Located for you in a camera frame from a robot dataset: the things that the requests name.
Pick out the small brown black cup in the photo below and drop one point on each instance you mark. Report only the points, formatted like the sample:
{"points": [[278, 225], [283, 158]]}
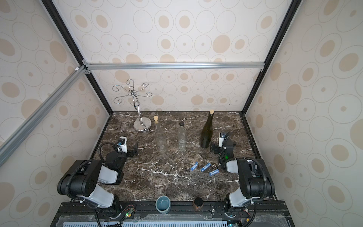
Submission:
{"points": [[198, 203]]}

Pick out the left diagonal aluminium rail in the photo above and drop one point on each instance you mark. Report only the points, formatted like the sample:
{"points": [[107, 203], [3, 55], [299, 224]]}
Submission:
{"points": [[16, 139]]}

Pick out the dark green wine bottle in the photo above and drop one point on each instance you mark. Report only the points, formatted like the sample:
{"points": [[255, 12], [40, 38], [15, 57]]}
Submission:
{"points": [[207, 131]]}

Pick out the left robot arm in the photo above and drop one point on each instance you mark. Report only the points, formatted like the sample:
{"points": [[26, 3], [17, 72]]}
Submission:
{"points": [[81, 181]]}

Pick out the blue peeled label strip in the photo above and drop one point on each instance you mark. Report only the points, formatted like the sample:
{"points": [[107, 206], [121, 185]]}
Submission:
{"points": [[214, 172]]}

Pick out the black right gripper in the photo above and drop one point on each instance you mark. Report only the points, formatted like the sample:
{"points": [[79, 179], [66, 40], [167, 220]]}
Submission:
{"points": [[216, 147]]}

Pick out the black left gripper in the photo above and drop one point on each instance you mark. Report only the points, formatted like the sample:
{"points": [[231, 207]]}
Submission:
{"points": [[135, 151]]}

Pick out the blue grey ceramic cup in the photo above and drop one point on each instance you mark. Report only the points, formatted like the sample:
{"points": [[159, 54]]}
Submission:
{"points": [[163, 204]]}

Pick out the clear bottle black cap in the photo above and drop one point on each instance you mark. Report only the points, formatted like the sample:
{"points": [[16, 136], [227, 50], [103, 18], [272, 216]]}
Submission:
{"points": [[181, 137]]}

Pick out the chrome glass holder stand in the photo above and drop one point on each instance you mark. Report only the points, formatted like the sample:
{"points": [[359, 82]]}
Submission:
{"points": [[142, 124]]}

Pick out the tall clear corked bottle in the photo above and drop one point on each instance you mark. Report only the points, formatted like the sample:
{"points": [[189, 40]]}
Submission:
{"points": [[160, 138]]}

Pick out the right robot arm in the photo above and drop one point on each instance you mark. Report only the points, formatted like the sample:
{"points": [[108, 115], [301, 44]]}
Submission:
{"points": [[255, 183]]}

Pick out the horizontal aluminium rail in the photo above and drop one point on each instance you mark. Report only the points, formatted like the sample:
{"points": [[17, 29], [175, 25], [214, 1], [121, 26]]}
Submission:
{"points": [[175, 66]]}

